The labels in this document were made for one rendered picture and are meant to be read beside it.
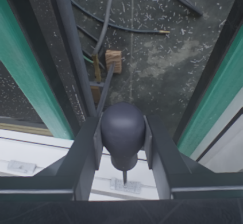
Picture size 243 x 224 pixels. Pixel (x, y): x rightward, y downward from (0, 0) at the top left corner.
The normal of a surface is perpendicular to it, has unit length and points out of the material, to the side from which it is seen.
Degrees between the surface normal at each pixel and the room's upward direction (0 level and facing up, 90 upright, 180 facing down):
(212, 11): 0
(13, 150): 90
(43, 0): 0
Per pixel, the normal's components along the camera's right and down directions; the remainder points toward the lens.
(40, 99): -0.16, 0.78
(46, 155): -0.03, -0.61
